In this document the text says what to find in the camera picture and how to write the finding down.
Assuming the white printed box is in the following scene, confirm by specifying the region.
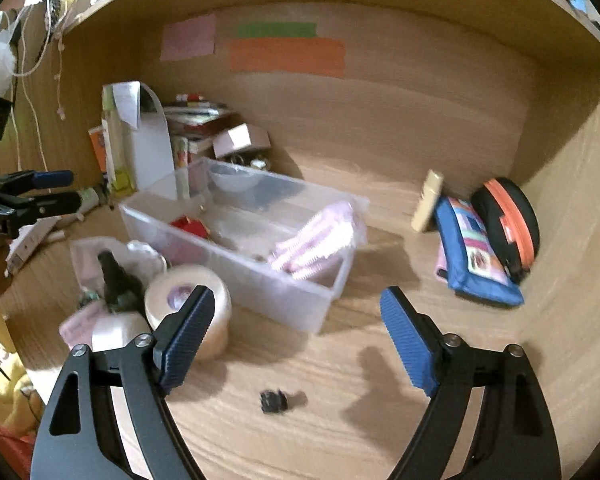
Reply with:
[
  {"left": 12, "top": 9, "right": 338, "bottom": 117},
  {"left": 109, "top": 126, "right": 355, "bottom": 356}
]
[{"left": 6, "top": 216, "right": 60, "bottom": 275}]

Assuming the black orange zipper case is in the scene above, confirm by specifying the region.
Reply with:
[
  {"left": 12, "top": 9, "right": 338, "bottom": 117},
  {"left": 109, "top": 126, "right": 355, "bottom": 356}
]
[{"left": 470, "top": 177, "right": 541, "bottom": 284}]

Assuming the orange sticky note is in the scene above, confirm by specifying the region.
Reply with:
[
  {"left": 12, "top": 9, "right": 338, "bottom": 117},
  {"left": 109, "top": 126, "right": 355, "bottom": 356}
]
[{"left": 228, "top": 37, "right": 346, "bottom": 78}]

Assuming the blue pencil pouch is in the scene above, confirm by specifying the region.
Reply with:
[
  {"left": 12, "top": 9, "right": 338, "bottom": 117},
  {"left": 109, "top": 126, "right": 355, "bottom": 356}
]
[{"left": 434, "top": 196, "right": 524, "bottom": 307}]

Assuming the green sticky note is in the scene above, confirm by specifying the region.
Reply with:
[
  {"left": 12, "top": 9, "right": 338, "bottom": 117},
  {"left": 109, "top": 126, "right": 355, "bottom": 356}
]
[{"left": 235, "top": 21, "right": 317, "bottom": 39}]

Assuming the stack of books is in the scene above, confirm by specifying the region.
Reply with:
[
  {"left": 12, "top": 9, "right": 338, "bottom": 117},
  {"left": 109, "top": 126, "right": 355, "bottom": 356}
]
[{"left": 162, "top": 94, "right": 244, "bottom": 155}]

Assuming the fruit pattern carton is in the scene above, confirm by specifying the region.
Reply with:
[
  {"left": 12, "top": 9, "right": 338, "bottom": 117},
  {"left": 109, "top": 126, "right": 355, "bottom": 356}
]
[{"left": 171, "top": 136, "right": 189, "bottom": 200}]

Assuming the white tape roll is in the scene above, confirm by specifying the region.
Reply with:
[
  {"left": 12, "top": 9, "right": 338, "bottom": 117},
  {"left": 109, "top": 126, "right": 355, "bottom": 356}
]
[{"left": 142, "top": 263, "right": 233, "bottom": 363}]

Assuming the white hanging cord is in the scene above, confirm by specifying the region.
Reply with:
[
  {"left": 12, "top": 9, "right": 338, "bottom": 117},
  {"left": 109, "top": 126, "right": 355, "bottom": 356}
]
[{"left": 0, "top": 0, "right": 81, "bottom": 181}]

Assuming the yellow spray bottle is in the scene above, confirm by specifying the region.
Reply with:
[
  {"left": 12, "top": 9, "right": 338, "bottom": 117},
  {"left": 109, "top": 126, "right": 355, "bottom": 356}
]
[{"left": 102, "top": 84, "right": 134, "bottom": 197}]

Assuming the white plastic bag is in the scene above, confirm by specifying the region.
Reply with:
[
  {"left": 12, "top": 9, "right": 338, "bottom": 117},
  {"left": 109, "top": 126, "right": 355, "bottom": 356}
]
[{"left": 69, "top": 236, "right": 169, "bottom": 296}]

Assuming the pink white striped cable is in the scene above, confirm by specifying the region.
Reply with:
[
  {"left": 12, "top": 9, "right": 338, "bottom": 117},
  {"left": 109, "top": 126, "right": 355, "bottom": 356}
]
[{"left": 268, "top": 200, "right": 358, "bottom": 281}]

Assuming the dark green spray bottle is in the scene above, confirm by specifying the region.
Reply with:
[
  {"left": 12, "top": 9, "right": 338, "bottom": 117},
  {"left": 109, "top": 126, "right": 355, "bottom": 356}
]
[{"left": 98, "top": 250, "right": 144, "bottom": 313}]

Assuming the small cream lotion bottle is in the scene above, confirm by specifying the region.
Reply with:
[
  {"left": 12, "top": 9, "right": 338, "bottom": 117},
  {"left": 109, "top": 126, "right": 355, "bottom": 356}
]
[{"left": 411, "top": 169, "right": 444, "bottom": 233}]

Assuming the clear glass bowl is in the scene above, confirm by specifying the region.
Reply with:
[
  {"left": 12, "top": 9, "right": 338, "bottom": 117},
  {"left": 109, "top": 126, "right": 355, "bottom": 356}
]
[{"left": 208, "top": 162, "right": 264, "bottom": 194}]

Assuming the small pink white box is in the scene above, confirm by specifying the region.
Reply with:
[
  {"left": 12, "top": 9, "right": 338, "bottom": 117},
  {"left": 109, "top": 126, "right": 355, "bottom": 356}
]
[{"left": 213, "top": 124, "right": 271, "bottom": 158}]

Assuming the clear plastic storage bin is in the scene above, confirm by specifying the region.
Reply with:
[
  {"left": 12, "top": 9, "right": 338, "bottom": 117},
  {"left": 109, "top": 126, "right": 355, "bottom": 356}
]
[{"left": 119, "top": 157, "right": 370, "bottom": 334}]

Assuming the pink sticky note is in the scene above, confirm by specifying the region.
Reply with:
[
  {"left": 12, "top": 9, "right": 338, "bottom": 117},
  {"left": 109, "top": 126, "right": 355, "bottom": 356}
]
[{"left": 160, "top": 13, "right": 216, "bottom": 62}]

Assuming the small black clip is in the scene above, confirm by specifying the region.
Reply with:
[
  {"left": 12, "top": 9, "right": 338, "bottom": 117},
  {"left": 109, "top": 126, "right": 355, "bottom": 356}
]
[{"left": 260, "top": 390, "right": 289, "bottom": 414}]

